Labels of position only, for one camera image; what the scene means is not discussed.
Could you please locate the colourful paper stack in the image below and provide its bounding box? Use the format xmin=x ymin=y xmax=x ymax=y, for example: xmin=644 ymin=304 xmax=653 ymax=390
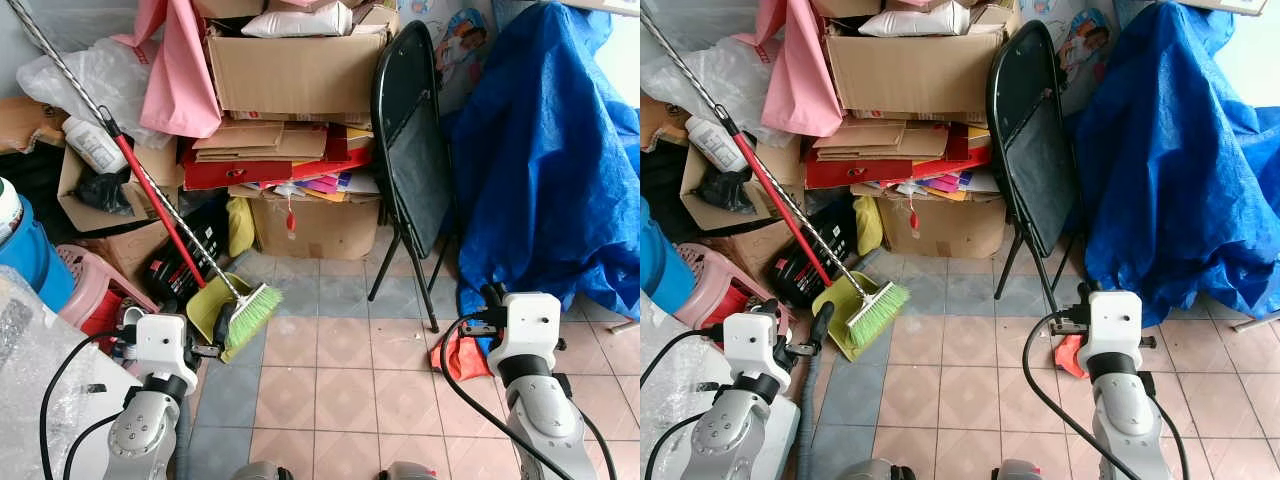
xmin=850 ymin=167 xmax=1002 ymax=202
xmin=228 ymin=167 xmax=382 ymax=204

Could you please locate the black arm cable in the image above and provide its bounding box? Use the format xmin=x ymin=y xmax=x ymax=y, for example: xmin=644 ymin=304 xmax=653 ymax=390
xmin=439 ymin=311 xmax=549 ymax=480
xmin=640 ymin=327 xmax=727 ymax=480
xmin=1022 ymin=309 xmax=1143 ymax=480
xmin=40 ymin=329 xmax=137 ymax=480

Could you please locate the yellow green dustpan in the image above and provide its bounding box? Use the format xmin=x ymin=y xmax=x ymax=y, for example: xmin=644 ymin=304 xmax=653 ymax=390
xmin=811 ymin=272 xmax=883 ymax=362
xmin=186 ymin=272 xmax=257 ymax=352

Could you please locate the blue plastic barrel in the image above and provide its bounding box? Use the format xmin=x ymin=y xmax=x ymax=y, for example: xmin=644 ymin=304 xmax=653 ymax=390
xmin=640 ymin=198 xmax=694 ymax=317
xmin=0 ymin=178 xmax=77 ymax=314

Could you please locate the flat red box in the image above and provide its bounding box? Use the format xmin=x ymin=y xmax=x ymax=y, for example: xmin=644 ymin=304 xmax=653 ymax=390
xmin=179 ymin=125 xmax=377 ymax=192
xmin=804 ymin=125 xmax=994 ymax=190

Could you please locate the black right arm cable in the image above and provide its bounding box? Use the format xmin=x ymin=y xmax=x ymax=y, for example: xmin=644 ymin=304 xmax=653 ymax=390
xmin=1022 ymin=309 xmax=1143 ymax=480
xmin=439 ymin=311 xmax=549 ymax=480

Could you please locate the black box with red print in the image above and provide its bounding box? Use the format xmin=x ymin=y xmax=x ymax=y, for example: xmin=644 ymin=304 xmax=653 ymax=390
xmin=139 ymin=199 xmax=230 ymax=307
xmin=764 ymin=199 xmax=859 ymax=307

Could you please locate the orange red cloth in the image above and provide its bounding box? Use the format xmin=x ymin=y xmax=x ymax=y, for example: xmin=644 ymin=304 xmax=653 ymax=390
xmin=431 ymin=324 xmax=494 ymax=382
xmin=1051 ymin=332 xmax=1092 ymax=380

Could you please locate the clear plastic bag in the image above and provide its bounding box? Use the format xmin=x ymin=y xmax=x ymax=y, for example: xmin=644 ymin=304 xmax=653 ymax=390
xmin=640 ymin=34 xmax=792 ymax=150
xmin=16 ymin=37 xmax=172 ymax=152

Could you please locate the large brown cardboard box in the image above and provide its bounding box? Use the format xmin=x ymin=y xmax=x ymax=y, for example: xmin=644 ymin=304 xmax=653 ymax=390
xmin=204 ymin=24 xmax=392 ymax=127
xmin=822 ymin=24 xmax=1007 ymax=124

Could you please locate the small plain cardboard box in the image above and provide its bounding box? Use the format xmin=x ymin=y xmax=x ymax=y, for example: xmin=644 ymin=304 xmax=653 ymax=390
xmin=709 ymin=219 xmax=802 ymax=287
xmin=79 ymin=219 xmax=182 ymax=292

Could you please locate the box with child picture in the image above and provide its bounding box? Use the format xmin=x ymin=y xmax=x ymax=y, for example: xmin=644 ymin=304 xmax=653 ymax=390
xmin=1020 ymin=0 xmax=1120 ymax=112
xmin=397 ymin=0 xmax=494 ymax=114

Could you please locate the red handled green broom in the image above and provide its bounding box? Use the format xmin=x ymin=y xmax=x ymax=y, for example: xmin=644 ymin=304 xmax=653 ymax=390
xmin=5 ymin=0 xmax=285 ymax=352
xmin=640 ymin=8 xmax=912 ymax=350

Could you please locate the flattened cardboard stack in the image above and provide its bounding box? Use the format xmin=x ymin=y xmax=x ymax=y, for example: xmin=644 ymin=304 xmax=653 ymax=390
xmin=191 ymin=118 xmax=332 ymax=164
xmin=811 ymin=118 xmax=952 ymax=162

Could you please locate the open cardboard box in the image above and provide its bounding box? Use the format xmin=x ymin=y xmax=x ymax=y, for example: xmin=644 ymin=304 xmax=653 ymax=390
xmin=56 ymin=138 xmax=187 ymax=234
xmin=679 ymin=138 xmax=807 ymax=232

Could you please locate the white plastic-wrapped washer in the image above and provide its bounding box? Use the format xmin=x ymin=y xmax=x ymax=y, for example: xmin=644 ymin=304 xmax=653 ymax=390
xmin=640 ymin=294 xmax=802 ymax=480
xmin=0 ymin=264 xmax=142 ymax=480

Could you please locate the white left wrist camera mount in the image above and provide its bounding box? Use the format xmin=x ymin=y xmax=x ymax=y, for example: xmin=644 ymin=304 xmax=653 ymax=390
xmin=722 ymin=312 xmax=794 ymax=379
xmin=133 ymin=313 xmax=199 ymax=379

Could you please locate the pink plastic stool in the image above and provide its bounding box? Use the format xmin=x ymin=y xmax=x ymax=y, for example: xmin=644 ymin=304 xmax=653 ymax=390
xmin=56 ymin=244 xmax=162 ymax=347
xmin=674 ymin=242 xmax=772 ymax=332

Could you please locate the yellow bag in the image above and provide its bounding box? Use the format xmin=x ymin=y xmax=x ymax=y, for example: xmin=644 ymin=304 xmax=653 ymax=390
xmin=225 ymin=196 xmax=257 ymax=260
xmin=852 ymin=196 xmax=887 ymax=257

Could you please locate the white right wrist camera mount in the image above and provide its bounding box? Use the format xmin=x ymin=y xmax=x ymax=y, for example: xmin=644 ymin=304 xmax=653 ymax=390
xmin=1078 ymin=291 xmax=1144 ymax=359
xmin=487 ymin=292 xmax=564 ymax=362

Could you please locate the black plastic bag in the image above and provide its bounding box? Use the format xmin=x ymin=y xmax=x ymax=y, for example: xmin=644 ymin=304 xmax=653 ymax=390
xmin=71 ymin=164 xmax=134 ymax=217
xmin=694 ymin=164 xmax=757 ymax=215

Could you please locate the white plastic bottle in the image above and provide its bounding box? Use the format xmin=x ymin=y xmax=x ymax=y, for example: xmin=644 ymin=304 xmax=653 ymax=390
xmin=61 ymin=114 xmax=130 ymax=175
xmin=684 ymin=114 xmax=752 ymax=174

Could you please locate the crumpled brown cardboard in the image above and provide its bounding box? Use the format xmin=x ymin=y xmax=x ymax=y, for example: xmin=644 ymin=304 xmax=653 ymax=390
xmin=0 ymin=96 xmax=67 ymax=157
xmin=640 ymin=94 xmax=692 ymax=152

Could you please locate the blue tarpaulin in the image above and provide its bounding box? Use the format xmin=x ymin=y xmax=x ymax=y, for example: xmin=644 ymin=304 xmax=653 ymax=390
xmin=444 ymin=0 xmax=641 ymax=323
xmin=1064 ymin=0 xmax=1280 ymax=329

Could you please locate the grey corrugated hose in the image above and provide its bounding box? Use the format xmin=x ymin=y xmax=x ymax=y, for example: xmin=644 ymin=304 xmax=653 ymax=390
xmin=171 ymin=394 xmax=200 ymax=480
xmin=796 ymin=344 xmax=830 ymax=480

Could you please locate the black folding chair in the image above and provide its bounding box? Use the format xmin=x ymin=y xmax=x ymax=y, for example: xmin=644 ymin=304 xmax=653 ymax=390
xmin=985 ymin=20 xmax=1088 ymax=315
xmin=367 ymin=20 xmax=463 ymax=334

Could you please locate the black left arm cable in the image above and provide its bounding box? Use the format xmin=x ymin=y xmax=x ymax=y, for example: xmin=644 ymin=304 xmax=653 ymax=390
xmin=40 ymin=329 xmax=137 ymax=480
xmin=640 ymin=327 xmax=727 ymax=480

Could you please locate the white filled plastic bag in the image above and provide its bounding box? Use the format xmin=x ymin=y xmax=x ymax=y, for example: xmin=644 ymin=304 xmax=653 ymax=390
xmin=857 ymin=3 xmax=972 ymax=39
xmin=241 ymin=3 xmax=354 ymax=40

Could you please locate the pink cloth bag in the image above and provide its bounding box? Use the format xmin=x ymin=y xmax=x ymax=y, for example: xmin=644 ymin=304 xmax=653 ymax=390
xmin=756 ymin=0 xmax=845 ymax=139
xmin=111 ymin=0 xmax=224 ymax=140

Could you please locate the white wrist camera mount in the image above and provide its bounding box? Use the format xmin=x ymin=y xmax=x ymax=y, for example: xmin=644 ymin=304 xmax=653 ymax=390
xmin=133 ymin=313 xmax=199 ymax=379
xmin=1078 ymin=291 xmax=1144 ymax=359
xmin=722 ymin=312 xmax=794 ymax=379
xmin=487 ymin=292 xmax=564 ymax=362

